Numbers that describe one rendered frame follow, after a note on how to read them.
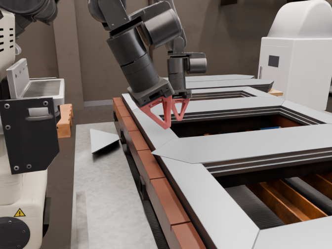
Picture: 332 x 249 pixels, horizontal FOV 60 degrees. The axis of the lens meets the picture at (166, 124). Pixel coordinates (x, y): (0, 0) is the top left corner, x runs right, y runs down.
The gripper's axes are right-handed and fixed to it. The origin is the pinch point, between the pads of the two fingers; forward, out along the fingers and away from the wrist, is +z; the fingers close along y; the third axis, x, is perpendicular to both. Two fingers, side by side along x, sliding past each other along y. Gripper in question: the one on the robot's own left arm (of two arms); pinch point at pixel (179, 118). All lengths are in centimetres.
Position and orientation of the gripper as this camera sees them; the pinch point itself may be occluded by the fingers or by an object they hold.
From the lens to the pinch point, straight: 96.8
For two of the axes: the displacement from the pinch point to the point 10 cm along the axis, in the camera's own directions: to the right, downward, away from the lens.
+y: -2.6, -0.6, 9.6
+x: -9.6, 0.9, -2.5
